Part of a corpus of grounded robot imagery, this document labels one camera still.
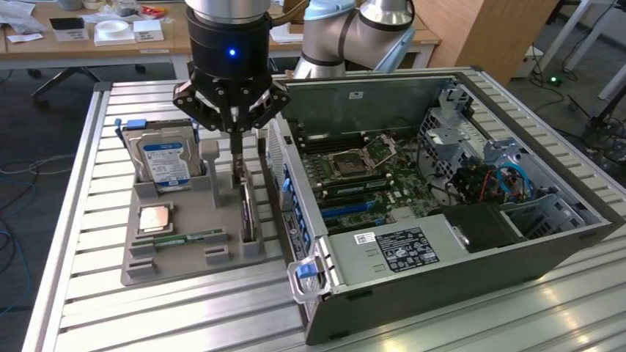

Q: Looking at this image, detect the clear plastic bag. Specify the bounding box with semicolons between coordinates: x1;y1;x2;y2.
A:
0;0;49;34

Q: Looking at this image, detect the copper-coloured CPU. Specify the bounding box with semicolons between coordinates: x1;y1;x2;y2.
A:
138;205;173;232

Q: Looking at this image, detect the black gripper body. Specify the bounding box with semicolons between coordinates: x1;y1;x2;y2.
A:
187;14;274;133

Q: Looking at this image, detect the white paper card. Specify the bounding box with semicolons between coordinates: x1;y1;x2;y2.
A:
6;32;46;44

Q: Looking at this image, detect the metal socket cover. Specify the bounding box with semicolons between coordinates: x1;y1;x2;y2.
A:
361;133;401;169

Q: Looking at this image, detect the wooden desk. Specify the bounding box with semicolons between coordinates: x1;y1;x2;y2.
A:
0;0;441;107

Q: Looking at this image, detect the clear handle with blue latch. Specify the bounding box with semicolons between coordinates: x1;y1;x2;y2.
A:
287;256;330;304

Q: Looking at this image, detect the blue floor cable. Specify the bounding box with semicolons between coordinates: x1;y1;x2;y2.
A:
0;170;39;317

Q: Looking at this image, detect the green motherboard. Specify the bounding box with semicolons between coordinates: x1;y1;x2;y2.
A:
287;124;461;235

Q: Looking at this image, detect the CPU socket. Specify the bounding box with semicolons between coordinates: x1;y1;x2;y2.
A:
327;148;378;181

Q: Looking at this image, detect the white paper stack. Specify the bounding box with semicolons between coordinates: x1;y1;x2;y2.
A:
269;21;306;44

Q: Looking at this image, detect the black and white box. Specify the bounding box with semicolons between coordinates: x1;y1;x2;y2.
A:
49;17;91;43

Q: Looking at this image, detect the white box with tape roll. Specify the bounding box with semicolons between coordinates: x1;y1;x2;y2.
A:
94;20;138;47

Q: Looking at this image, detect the blue expansion slot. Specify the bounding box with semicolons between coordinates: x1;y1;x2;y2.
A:
321;199;373;220

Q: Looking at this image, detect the metal disk bay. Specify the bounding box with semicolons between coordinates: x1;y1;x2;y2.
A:
420;106;490;162

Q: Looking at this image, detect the grey power supply unit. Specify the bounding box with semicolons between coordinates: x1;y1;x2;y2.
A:
327;214;470;287

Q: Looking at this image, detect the blue wire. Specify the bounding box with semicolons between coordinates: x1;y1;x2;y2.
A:
493;163;536;202

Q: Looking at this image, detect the wooden cabinet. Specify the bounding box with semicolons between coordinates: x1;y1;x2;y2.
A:
425;0;562;85

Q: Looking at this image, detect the graphics card with metal bracket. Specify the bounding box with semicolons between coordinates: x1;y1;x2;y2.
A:
233;152;259;246

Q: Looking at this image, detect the grey parts rack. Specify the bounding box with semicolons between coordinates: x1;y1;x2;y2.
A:
119;139;269;287

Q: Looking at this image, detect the black and red wire bundle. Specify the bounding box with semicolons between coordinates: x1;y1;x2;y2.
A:
449;164;496;205

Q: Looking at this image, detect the hard disk in blue carrier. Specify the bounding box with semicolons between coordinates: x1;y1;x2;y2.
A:
113;117;205;191

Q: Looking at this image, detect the open grey PC case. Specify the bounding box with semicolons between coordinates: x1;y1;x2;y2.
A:
257;69;616;345

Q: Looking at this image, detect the plain white box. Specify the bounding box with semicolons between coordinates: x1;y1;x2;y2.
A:
133;18;166;43

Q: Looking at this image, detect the green RAM stick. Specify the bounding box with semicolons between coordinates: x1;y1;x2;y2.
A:
131;229;225;247

